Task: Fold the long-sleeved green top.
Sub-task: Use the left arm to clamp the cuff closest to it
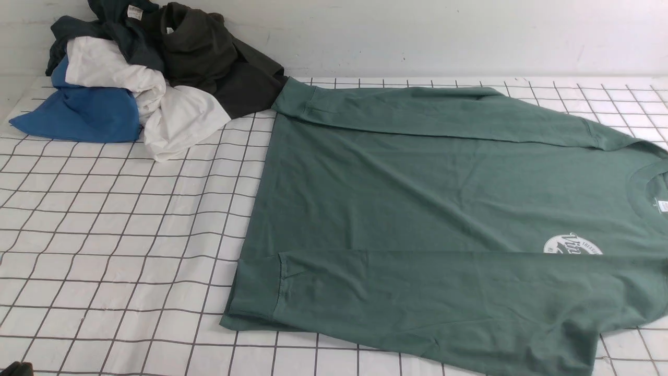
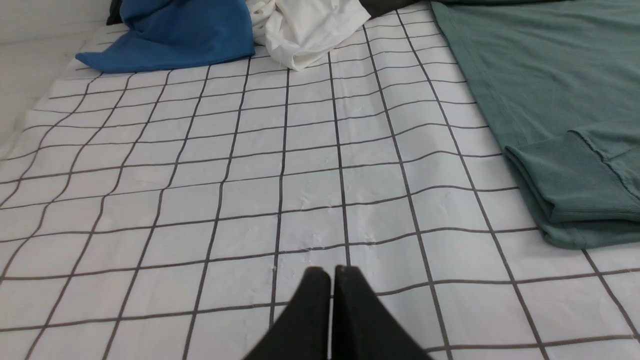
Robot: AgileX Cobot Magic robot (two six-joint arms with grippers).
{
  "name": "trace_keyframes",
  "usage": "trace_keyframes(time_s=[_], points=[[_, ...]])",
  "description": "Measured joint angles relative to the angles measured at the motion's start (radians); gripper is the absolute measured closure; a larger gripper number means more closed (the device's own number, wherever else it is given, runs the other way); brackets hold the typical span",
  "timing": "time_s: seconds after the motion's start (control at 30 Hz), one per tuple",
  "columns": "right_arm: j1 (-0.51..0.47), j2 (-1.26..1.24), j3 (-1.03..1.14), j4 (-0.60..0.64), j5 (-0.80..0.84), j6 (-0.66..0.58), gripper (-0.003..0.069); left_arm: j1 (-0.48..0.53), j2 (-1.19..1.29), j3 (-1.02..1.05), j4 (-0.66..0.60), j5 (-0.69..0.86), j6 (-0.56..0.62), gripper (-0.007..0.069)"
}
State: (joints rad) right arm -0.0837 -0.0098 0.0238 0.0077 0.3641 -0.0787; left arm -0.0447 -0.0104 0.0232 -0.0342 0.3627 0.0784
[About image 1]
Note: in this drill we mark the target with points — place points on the green long-sleeved shirt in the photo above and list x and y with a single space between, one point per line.
455 224

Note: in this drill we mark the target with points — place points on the white garment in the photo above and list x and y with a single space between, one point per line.
174 118

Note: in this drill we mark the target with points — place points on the dark olive garment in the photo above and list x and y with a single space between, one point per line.
198 51

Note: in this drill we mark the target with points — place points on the white grid tablecloth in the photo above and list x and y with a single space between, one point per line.
114 264

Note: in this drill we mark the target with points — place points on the dark teal garment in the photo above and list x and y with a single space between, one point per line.
118 21

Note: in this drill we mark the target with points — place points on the blue garment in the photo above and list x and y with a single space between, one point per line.
82 114

